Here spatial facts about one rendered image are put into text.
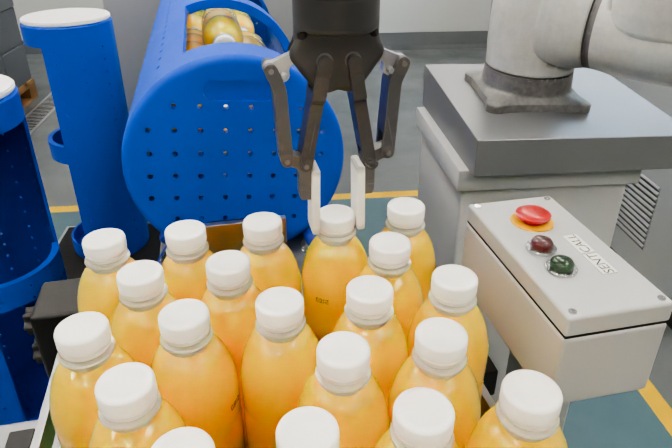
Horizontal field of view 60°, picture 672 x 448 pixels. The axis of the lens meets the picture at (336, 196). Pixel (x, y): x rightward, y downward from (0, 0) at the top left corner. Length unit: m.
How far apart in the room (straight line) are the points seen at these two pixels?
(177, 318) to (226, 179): 0.33
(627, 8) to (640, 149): 0.23
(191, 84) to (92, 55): 1.40
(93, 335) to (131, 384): 0.06
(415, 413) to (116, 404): 0.19
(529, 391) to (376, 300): 0.13
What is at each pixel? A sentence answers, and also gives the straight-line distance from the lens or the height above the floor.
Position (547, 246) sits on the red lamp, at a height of 1.11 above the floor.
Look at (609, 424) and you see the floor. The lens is 2.03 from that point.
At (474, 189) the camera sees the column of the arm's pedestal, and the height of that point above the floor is 0.96.
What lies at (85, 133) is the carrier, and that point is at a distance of 2.17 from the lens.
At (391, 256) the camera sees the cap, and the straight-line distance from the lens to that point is 0.53.
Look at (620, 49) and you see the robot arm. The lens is 0.99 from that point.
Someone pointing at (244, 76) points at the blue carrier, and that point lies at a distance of 0.73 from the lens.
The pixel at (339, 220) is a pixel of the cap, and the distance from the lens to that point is 0.58.
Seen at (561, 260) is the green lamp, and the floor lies 1.11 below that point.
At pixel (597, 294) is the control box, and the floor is 1.10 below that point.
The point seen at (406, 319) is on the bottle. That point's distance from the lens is 0.56.
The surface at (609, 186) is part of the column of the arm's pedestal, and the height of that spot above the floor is 0.95.
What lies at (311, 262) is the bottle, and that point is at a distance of 0.60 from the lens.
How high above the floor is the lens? 1.41
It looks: 28 degrees down
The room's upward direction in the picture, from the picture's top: straight up
